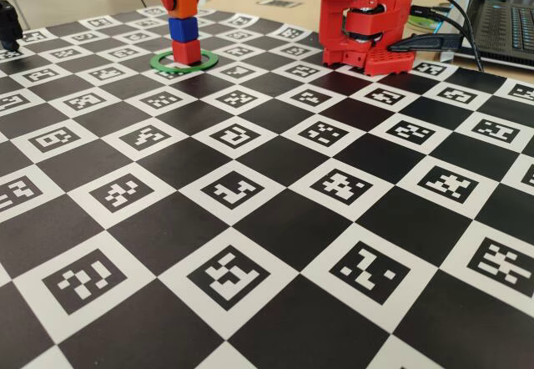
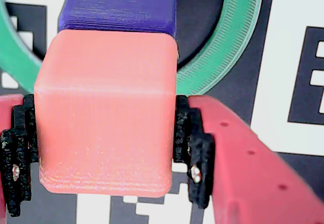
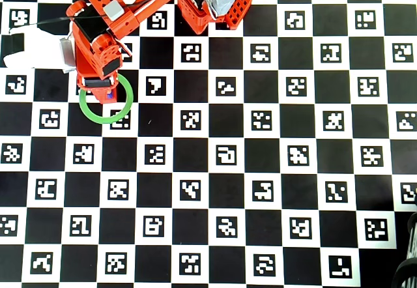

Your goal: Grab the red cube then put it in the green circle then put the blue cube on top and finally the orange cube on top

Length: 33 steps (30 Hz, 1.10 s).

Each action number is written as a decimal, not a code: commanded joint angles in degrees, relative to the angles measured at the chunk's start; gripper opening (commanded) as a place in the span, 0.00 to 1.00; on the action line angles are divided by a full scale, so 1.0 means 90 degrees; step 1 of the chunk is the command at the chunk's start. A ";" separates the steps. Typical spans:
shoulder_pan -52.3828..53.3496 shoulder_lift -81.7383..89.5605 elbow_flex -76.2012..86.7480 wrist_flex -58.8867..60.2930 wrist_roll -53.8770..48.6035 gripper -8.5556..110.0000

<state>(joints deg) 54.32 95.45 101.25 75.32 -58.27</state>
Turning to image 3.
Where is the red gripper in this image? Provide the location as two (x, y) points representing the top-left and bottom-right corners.
(75, 36), (124, 104)

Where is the black white marker checkerboard mat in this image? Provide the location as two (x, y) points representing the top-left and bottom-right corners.
(0, 0), (417, 285)

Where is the black flexible tripod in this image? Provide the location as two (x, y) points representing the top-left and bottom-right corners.
(392, 211), (417, 288)

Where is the green ring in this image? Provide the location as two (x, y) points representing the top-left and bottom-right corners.
(79, 72), (134, 125)

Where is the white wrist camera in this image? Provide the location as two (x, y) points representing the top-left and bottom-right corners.
(2, 29), (78, 74)

